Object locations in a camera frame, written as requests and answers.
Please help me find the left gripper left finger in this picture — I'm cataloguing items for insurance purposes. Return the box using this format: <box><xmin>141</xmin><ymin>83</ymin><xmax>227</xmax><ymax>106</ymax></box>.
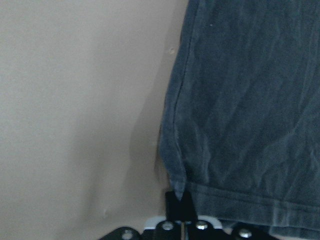
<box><xmin>165</xmin><ymin>191</ymin><xmax>184</xmax><ymax>222</ymax></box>

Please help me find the black t-shirt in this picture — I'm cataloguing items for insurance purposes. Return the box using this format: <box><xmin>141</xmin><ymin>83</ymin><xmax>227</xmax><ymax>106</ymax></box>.
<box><xmin>159</xmin><ymin>0</ymin><xmax>320</xmax><ymax>240</ymax></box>

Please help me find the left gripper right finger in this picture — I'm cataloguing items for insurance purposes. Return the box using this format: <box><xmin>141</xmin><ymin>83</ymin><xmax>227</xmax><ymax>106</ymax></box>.
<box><xmin>180</xmin><ymin>191</ymin><xmax>198</xmax><ymax>222</ymax></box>

